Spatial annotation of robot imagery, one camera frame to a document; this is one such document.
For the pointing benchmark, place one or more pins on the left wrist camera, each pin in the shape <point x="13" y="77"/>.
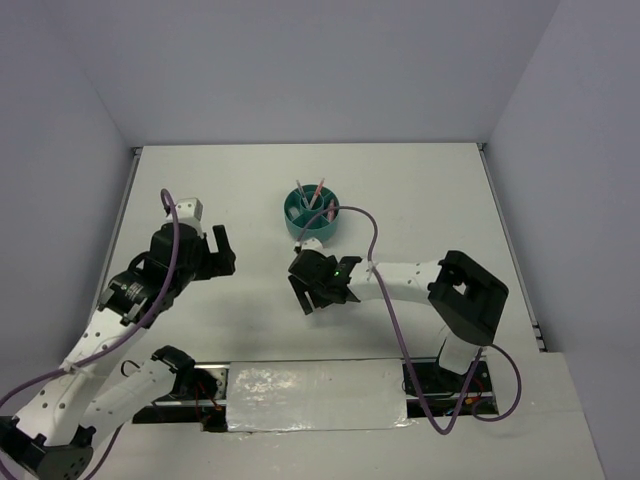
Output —
<point x="189" y="214"/>

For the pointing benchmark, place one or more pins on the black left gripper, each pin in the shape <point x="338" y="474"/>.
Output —
<point x="216" y="264"/>

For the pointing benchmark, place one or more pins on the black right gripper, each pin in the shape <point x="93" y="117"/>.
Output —
<point x="301" y="288"/>

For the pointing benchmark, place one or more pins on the clear tape roll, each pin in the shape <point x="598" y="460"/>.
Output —
<point x="294" y="213"/>

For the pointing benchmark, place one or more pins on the teal round desk organizer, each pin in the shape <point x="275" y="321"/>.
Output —
<point x="320" y="228"/>

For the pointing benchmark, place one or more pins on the right aluminium table rail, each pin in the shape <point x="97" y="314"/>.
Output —
<point x="536" y="327"/>

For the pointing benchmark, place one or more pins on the pink gel pen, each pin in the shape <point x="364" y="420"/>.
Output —
<point x="316" y="194"/>

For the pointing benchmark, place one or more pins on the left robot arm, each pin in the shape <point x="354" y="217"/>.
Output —
<point x="56" y="434"/>

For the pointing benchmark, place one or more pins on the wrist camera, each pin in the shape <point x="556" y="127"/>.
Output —
<point x="189" y="214"/>
<point x="311" y="244"/>

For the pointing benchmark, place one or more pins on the pink highlighter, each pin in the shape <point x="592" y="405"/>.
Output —
<point x="331" y="212"/>

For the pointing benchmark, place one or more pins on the blue ballpoint pen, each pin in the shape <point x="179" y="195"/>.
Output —
<point x="302" y="194"/>

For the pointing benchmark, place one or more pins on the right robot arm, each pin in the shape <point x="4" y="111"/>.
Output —
<point x="468" y="298"/>

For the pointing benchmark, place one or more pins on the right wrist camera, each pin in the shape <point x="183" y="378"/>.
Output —
<point x="311" y="244"/>

